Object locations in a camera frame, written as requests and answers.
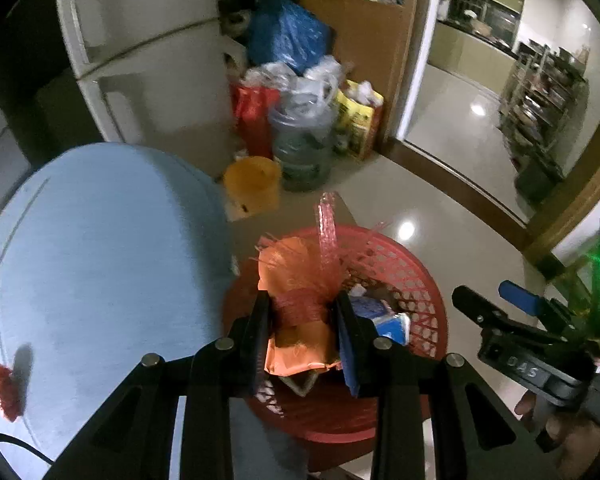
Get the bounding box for orange bucket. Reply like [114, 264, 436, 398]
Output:
[223, 156, 282, 213]

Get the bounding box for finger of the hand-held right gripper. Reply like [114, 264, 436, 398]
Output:
[498, 280, 591, 331]
[452, 285, 588, 353]

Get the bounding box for orange packet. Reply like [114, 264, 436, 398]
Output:
[257, 237, 343, 376]

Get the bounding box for black cable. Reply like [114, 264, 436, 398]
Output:
[0, 432, 51, 463]

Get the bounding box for grey refrigerator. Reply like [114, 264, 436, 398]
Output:
[0, 60, 33, 233]

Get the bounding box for kitchen counter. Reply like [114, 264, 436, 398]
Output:
[427, 0, 523, 101]

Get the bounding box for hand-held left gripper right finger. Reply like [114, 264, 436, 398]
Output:
[335, 291, 556, 480]

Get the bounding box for person's right hand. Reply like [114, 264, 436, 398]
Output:
[515, 391, 600, 480]

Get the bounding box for red mesh net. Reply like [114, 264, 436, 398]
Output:
[272, 191, 346, 326]

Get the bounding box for wooden cabinet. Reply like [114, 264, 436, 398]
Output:
[300, 0, 423, 156]

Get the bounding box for red crumpled wrapper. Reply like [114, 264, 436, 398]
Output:
[0, 364, 22, 421]

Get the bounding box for white plastic bags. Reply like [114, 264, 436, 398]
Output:
[242, 57, 343, 111]

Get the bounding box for yellow bag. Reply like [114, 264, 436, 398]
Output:
[332, 80, 385, 161]

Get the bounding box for small blue packet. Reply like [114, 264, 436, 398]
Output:
[375, 312, 412, 347]

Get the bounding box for metal kitchen rack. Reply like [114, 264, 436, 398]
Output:
[497, 42, 588, 206]

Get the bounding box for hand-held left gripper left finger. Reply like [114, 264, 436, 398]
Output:
[42, 291, 273, 480]

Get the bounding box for red bag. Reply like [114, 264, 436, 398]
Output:
[231, 82, 281, 158]

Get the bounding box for red plastic basket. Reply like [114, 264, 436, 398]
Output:
[222, 225, 448, 443]

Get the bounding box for blue plastic bag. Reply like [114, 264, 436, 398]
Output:
[247, 0, 331, 76]

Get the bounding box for silver refrigerator with handles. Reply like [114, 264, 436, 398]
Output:
[55, 0, 246, 181]

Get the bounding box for wooden door frame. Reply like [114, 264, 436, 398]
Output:
[387, 0, 600, 266]

